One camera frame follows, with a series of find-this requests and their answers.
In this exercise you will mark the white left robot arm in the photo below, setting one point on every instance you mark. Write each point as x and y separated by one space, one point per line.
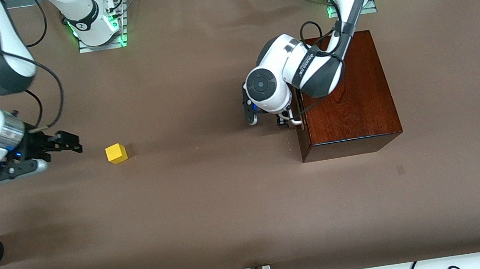
271 86

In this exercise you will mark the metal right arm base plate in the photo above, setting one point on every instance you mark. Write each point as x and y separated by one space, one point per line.
103 46

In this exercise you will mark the brown paper table cover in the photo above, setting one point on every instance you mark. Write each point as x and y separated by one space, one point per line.
181 187

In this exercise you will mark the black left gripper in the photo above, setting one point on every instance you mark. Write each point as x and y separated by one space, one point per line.
282 124

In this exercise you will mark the yellow cube block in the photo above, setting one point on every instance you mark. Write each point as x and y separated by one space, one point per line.
117 154

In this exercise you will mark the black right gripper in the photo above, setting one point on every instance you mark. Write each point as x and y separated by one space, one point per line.
38 144

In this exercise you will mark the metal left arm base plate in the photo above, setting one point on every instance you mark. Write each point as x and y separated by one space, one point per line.
369 8

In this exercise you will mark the dark wooden drawer cabinet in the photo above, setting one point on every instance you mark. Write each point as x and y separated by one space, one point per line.
352 112

